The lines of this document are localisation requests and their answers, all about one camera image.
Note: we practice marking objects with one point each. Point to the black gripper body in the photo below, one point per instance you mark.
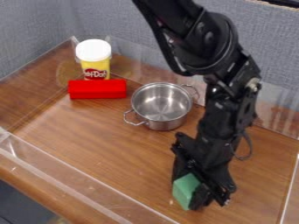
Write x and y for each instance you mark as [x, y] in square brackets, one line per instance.
[207, 156]

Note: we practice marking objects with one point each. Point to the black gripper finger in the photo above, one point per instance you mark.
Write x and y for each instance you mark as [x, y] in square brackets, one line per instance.
[179, 168]
[200, 197]

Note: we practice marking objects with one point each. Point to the green foam block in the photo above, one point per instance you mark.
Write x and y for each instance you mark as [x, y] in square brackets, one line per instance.
[183, 189]

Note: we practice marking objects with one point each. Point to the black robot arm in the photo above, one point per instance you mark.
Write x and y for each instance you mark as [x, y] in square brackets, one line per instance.
[199, 42]

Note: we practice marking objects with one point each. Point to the small steel pot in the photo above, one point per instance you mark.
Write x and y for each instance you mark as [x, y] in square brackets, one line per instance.
[160, 105]

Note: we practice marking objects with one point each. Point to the clear acrylic table barrier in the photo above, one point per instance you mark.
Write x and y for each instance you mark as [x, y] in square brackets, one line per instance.
[101, 172]

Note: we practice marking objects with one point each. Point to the red rectangular block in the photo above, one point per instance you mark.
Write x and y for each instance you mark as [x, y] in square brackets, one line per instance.
[92, 89]

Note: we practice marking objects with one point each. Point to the yellow Play-Doh can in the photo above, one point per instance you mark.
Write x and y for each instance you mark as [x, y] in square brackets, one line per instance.
[93, 54]

